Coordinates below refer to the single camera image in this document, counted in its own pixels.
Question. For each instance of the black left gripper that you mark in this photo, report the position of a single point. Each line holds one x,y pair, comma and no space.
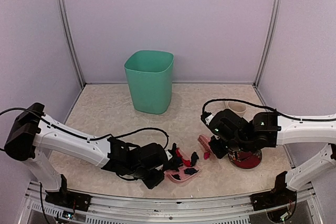
153,182

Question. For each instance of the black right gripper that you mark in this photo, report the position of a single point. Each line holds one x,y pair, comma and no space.
219,152

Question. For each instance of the pink plastic hand brush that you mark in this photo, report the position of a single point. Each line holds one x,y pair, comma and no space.
204,141

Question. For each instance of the pink plastic dustpan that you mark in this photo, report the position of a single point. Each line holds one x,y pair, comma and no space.
184,174

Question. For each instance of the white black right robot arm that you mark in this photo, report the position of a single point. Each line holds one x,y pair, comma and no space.
270,129

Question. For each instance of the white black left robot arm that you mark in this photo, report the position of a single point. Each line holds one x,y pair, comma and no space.
33,130

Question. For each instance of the small magenta paper scrap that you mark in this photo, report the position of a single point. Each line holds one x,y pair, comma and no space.
207,155

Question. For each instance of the red floral plate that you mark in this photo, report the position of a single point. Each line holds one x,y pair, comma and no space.
245,160

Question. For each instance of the black paper scrap cluster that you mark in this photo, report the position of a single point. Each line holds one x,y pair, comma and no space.
194,159

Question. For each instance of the red paper scrap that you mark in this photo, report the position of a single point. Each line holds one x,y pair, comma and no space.
180,155

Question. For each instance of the floral ceramic mug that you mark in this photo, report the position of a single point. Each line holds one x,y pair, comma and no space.
237,107

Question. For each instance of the green plastic waste bin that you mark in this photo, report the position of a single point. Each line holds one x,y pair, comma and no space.
149,75

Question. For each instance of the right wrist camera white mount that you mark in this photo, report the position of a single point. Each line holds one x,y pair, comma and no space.
206,117

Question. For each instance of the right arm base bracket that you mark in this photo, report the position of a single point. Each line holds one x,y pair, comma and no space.
278,196

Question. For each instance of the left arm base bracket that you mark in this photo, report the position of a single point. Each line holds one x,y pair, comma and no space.
69,199

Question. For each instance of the aluminium front rail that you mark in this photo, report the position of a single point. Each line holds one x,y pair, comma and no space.
115,209

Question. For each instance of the right aluminium frame post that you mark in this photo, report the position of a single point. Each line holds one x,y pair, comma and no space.
268,42

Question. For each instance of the aluminium frame post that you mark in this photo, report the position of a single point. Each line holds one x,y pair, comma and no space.
268,42
70,43

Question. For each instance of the left aluminium frame post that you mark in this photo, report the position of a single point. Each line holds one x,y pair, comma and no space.
70,43

